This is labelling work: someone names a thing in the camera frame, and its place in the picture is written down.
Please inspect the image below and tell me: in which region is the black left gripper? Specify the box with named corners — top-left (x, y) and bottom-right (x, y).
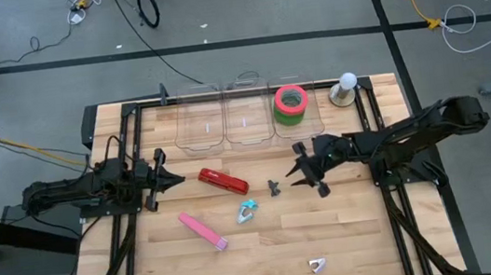
top-left (131, 144), bottom-right (189, 215)

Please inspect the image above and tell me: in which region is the lilac staple remover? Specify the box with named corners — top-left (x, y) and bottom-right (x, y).
top-left (307, 256), bottom-right (329, 275)

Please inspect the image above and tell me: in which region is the teal staple remover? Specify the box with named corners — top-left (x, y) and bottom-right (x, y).
top-left (233, 197), bottom-right (262, 226)

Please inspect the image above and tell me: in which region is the white bulb lamp brass base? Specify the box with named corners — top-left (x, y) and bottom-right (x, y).
top-left (325, 70), bottom-right (361, 110)

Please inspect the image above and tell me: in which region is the orange cable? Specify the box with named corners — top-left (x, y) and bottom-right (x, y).
top-left (0, 123), bottom-right (90, 178)

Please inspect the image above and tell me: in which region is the black staple remover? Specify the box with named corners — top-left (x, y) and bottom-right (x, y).
top-left (266, 177), bottom-right (282, 199)

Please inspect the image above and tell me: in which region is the clear plastic bin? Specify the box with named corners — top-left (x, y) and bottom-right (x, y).
top-left (218, 72), bottom-right (279, 154)
top-left (168, 81), bottom-right (230, 160)
top-left (266, 71), bottom-right (328, 148)

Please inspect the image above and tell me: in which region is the black aluminium table frame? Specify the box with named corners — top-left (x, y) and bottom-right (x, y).
top-left (51, 62), bottom-right (470, 275)

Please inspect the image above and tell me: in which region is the white floor cable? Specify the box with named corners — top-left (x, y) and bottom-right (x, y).
top-left (438, 0), bottom-right (491, 57)

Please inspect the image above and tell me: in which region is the pink and white stapler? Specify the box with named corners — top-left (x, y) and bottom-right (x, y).
top-left (177, 206), bottom-right (231, 257)

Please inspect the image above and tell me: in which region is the white power adapter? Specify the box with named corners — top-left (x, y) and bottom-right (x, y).
top-left (68, 9), bottom-right (88, 27)

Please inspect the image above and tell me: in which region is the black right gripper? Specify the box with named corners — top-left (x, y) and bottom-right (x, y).
top-left (280, 131), bottom-right (358, 202)

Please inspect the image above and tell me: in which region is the long black floor cable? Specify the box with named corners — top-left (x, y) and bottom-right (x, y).
top-left (108, 0), bottom-right (205, 95)

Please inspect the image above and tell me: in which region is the green tape roll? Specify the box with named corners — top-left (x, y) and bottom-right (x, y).
top-left (273, 101), bottom-right (310, 124)
top-left (274, 109), bottom-right (308, 129)

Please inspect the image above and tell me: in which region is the red stapler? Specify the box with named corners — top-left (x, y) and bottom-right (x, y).
top-left (196, 162), bottom-right (252, 201)

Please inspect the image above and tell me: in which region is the thin black floor cable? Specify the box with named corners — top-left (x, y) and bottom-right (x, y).
top-left (0, 24), bottom-right (77, 66)

